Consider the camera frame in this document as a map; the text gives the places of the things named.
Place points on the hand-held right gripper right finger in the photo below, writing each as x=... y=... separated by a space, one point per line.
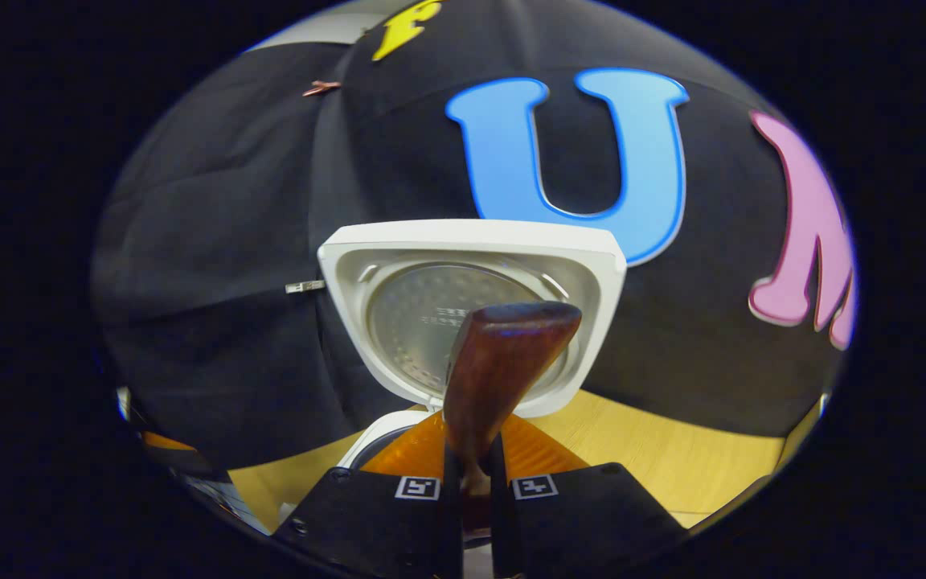
x=575 y=523

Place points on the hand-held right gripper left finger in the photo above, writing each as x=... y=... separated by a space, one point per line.
x=383 y=523

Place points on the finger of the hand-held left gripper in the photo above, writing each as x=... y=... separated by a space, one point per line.
x=170 y=444

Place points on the wooden spoon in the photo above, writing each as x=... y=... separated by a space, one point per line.
x=503 y=354

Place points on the white rice cooker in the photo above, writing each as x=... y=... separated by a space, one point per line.
x=334 y=265

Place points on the white cloth clip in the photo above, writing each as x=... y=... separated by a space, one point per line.
x=305 y=286

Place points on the black backdrop cloth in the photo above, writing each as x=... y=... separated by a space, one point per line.
x=214 y=201

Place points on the copper cloth clip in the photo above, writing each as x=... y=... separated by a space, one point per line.
x=322 y=87

